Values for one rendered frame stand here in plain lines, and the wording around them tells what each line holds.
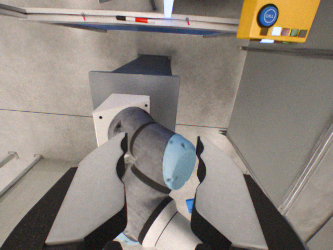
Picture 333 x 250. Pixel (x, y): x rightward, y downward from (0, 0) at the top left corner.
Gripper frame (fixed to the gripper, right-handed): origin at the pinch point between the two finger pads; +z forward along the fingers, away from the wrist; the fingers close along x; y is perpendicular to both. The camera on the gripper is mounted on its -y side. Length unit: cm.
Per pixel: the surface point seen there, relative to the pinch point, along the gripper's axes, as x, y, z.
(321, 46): 70, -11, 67
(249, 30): 21.4, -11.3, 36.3
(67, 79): -94, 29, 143
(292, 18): 31.5, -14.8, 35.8
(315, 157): 70, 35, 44
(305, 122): 70, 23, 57
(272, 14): 25.6, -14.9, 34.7
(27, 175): -146, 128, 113
